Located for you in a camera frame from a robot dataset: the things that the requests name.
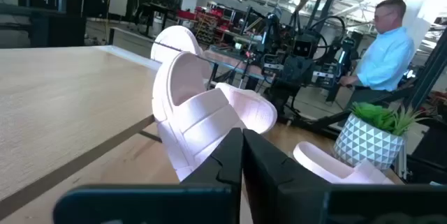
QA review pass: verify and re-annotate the black aluminium rig frame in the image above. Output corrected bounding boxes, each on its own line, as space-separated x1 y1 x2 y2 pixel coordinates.
289 0 447 185

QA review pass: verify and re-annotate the green plant in patterned pot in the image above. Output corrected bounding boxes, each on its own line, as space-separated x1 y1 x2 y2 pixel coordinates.
332 101 432 172

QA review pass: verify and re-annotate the person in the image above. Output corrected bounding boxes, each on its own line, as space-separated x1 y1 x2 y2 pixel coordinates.
337 0 416 127

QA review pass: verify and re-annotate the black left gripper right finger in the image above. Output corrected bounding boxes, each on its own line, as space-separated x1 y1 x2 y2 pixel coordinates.
242 128 447 224

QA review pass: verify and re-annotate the red tool cabinet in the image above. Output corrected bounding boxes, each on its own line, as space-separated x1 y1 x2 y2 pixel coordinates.
176 6 233 45

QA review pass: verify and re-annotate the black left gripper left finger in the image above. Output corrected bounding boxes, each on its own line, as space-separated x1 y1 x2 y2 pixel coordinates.
52 128 244 224

